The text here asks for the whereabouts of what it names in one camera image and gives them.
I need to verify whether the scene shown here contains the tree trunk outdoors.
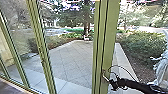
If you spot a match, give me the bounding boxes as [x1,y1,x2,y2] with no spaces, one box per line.
[83,0,92,36]

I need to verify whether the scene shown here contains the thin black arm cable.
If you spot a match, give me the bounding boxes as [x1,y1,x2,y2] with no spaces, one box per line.
[109,64,139,83]

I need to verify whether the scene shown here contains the white garden statue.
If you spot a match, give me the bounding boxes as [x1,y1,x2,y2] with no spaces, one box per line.
[149,48,168,89]

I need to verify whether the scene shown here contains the green framed glass door wall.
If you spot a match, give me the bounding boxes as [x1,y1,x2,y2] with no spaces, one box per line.
[0,0,122,94]

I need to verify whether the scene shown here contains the metal door lever handle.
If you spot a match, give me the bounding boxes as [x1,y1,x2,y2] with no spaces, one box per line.
[101,69,113,83]

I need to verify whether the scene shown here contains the concrete garden path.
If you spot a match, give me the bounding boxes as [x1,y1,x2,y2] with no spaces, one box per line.
[6,39,141,94]

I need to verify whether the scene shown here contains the green garden shrub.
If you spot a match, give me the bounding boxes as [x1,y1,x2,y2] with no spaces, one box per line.
[116,31,168,68]

